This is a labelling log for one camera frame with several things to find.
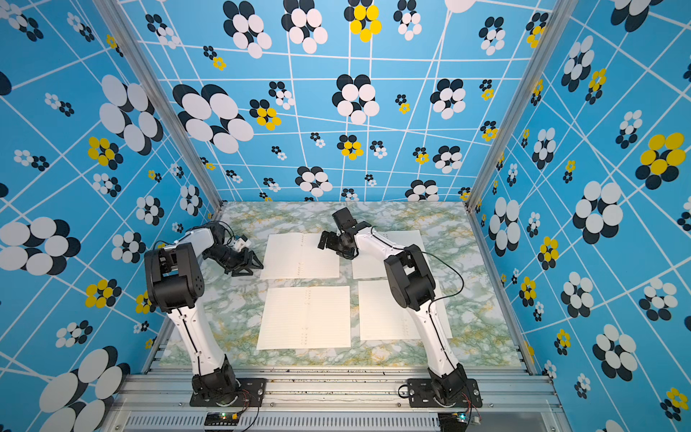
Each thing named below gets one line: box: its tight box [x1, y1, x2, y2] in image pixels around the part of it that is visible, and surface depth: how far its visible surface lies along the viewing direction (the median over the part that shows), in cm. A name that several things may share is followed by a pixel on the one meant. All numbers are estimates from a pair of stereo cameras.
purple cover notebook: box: [256, 285, 352, 351], surface depth 90 cm
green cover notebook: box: [260, 232, 341, 280], surface depth 102 cm
